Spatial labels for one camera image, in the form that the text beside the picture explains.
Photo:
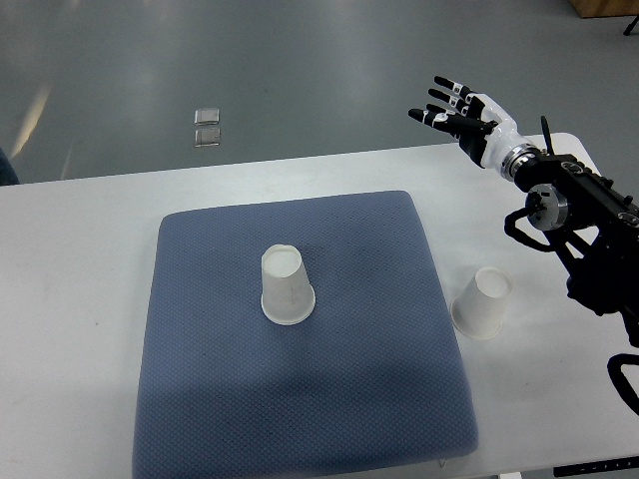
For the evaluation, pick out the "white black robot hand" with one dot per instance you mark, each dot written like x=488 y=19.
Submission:
x=487 y=132

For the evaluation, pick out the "white paper cup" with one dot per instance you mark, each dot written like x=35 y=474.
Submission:
x=288 y=297
x=478 y=311

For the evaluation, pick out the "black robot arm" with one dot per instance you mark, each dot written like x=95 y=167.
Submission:
x=569 y=209

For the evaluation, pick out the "wooden furniture corner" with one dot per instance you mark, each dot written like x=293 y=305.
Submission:
x=588 y=9

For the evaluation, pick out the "upper floor metal plate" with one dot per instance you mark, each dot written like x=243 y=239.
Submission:
x=207 y=116

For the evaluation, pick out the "blue fabric cushion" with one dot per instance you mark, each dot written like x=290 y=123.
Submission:
x=372 y=378

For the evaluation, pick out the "black table control panel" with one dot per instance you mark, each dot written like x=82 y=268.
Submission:
x=614 y=465

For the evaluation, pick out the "blue chair edge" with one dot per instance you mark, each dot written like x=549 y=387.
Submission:
x=8 y=176

